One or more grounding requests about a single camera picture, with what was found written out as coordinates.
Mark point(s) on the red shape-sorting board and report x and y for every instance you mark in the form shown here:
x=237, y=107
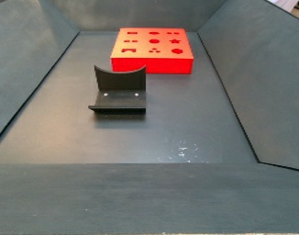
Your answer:
x=161, y=49

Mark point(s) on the black angled holder bracket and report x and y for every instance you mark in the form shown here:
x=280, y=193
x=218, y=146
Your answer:
x=121, y=91

